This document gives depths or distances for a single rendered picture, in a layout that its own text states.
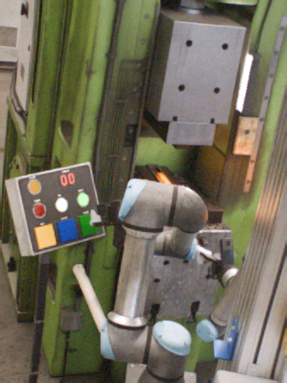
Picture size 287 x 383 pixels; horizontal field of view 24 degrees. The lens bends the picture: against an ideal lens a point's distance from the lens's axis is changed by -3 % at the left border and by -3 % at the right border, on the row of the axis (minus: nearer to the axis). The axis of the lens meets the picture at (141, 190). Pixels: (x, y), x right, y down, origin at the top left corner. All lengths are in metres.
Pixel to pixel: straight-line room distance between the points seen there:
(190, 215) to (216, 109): 0.91
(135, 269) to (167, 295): 1.08
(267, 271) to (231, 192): 1.65
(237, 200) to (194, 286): 0.44
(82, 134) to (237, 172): 0.73
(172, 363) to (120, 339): 0.17
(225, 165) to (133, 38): 0.73
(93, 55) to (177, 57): 0.32
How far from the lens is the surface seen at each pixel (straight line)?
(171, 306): 3.06
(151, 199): 1.89
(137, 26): 2.69
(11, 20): 7.95
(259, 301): 1.53
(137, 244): 1.93
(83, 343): 3.31
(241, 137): 2.99
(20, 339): 3.62
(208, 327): 2.32
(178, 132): 2.73
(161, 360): 2.02
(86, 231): 2.59
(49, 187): 2.52
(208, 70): 2.68
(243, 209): 3.19
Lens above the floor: 2.22
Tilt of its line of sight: 24 degrees down
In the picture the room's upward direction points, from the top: 9 degrees clockwise
